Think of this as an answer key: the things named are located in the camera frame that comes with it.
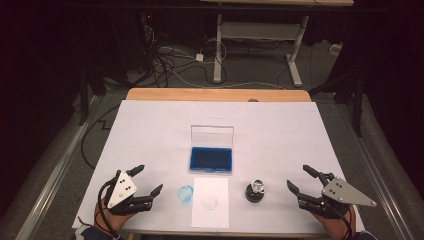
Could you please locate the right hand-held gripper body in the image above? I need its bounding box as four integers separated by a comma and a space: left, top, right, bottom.
297, 176, 378, 220

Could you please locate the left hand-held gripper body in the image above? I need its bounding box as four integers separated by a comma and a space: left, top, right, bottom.
105, 169, 155, 216

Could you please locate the stamp with clear handle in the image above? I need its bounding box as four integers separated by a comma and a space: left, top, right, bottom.
249, 178, 266, 196

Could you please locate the person's left hand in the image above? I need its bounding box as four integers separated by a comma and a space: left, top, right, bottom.
93, 199, 135, 232

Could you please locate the person's right hand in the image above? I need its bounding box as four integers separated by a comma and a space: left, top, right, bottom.
311, 203, 357, 240

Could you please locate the large white table cover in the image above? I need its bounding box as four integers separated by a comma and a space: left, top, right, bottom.
71, 99, 367, 236

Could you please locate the small white paper sheet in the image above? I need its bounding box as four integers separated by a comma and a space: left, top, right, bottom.
190, 176, 231, 230

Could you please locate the blue ink pad clear case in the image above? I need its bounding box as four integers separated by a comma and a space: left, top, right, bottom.
188, 124, 235, 175

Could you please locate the black stand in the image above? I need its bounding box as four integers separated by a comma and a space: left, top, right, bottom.
309, 70, 366, 139

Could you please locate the wooden table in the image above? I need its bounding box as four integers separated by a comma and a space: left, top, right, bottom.
71, 87, 367, 240

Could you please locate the small white box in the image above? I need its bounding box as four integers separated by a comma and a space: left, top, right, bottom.
328, 42, 344, 56

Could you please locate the beige desk top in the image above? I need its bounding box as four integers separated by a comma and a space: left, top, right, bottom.
199, 0, 355, 7

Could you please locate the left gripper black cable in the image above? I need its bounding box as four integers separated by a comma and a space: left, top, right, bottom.
96, 179, 120, 239

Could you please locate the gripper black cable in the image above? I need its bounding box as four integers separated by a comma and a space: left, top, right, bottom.
96, 179, 120, 239
329, 205, 354, 240

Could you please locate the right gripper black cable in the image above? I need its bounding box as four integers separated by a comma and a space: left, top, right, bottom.
329, 205, 354, 240

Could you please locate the metal floor rail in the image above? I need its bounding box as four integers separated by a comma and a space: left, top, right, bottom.
14, 95, 105, 240
346, 128, 415, 240

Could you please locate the black floor cable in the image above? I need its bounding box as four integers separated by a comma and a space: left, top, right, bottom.
80, 104, 121, 170

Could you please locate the tangle of black cables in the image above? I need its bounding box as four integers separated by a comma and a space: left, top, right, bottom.
138, 13, 231, 89

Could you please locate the white floor cable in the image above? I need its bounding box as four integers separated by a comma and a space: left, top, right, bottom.
171, 70, 288, 91

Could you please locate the white desk frame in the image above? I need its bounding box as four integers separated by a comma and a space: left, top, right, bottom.
212, 13, 310, 88

